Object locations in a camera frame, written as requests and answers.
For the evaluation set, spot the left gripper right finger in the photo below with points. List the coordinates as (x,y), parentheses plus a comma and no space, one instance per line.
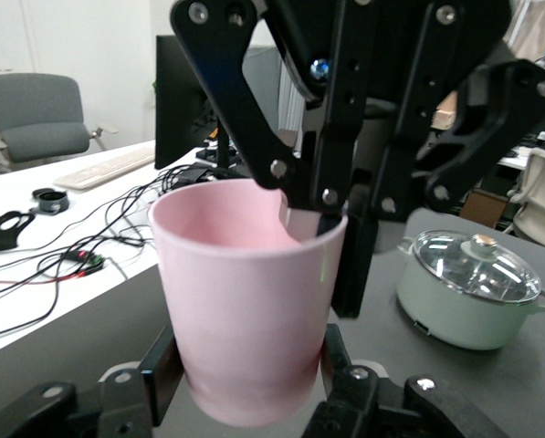
(381,410)

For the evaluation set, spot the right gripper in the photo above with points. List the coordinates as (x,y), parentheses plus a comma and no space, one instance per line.
(299,27)

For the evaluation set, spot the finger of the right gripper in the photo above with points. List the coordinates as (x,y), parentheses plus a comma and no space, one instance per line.
(409,137)

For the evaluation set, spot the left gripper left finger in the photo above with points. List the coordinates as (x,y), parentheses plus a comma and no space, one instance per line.
(71,410)

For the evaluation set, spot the pink plastic cup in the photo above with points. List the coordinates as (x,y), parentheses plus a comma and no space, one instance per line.
(235,296)

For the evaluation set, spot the brown cardboard box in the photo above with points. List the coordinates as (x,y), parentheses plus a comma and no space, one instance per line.
(482,210)
(445,114)

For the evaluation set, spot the black computer monitor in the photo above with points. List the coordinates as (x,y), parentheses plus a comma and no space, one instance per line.
(181,100)

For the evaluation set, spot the white ribbed panel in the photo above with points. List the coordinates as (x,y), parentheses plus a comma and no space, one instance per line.
(292,109)

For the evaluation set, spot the white desk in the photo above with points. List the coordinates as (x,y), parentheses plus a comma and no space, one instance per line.
(523,159)
(25,196)

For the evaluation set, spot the pale green cooking pot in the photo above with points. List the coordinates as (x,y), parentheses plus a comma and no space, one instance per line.
(459,319)

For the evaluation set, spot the black power adapter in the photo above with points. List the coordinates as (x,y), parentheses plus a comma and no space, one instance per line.
(194,173)

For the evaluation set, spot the beige office chair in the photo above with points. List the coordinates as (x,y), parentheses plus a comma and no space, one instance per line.
(543,196)

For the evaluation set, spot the small LED circuit board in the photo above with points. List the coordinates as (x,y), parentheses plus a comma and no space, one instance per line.
(87,260)

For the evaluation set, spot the glass lid pale knob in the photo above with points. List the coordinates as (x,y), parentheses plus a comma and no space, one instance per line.
(482,274)

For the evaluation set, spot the white keyboard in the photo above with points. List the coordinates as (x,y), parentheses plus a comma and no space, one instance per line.
(103,171)

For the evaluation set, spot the beige curtain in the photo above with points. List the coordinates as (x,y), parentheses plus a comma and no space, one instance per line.
(541,27)

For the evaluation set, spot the grey office chair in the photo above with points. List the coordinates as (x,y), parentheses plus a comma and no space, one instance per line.
(34,114)

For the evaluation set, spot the black tape roll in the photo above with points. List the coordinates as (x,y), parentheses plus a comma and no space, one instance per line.
(53,207)

